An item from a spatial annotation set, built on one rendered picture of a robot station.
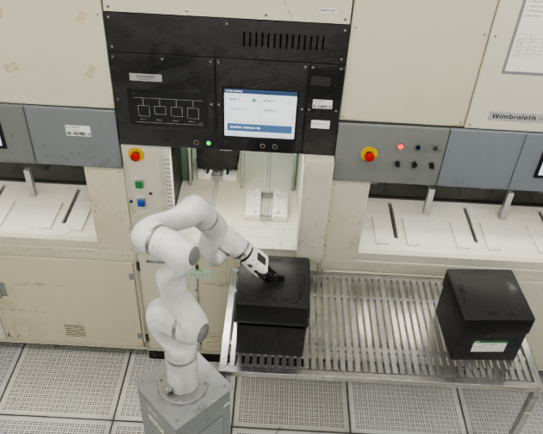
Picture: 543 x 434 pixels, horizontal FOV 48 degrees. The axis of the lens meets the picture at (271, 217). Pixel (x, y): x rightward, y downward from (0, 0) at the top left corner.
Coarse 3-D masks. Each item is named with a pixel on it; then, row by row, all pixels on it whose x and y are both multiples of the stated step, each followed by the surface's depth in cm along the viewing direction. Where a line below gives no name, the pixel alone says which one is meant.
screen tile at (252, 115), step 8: (232, 96) 236; (240, 96) 236; (248, 96) 235; (232, 104) 238; (240, 104) 238; (248, 104) 238; (256, 104) 237; (232, 112) 240; (240, 112) 240; (248, 112) 240; (256, 112) 240; (232, 120) 242; (240, 120) 242; (248, 120) 242; (256, 120) 242
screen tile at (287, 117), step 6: (264, 102) 237; (270, 102) 237; (276, 102) 237; (282, 102) 237; (288, 108) 238; (264, 114) 240; (270, 114) 240; (276, 114) 240; (282, 114) 240; (288, 114) 240; (264, 120) 242; (270, 120) 242; (276, 120) 242; (282, 120) 241; (288, 120) 241
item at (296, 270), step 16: (272, 256) 254; (240, 272) 245; (288, 272) 246; (304, 272) 247; (240, 288) 238; (256, 288) 238; (272, 288) 239; (288, 288) 239; (304, 288) 240; (240, 304) 232; (256, 304) 232; (272, 304) 233; (288, 304) 233; (304, 304) 233; (240, 320) 238; (256, 320) 237; (272, 320) 237; (288, 320) 236; (304, 320) 236
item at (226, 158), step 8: (200, 152) 314; (208, 152) 314; (216, 152) 314; (224, 152) 314; (232, 152) 314; (200, 160) 317; (208, 160) 317; (216, 160) 317; (224, 160) 317; (232, 160) 317; (208, 168) 320; (216, 168) 320; (224, 168) 320; (232, 168) 320
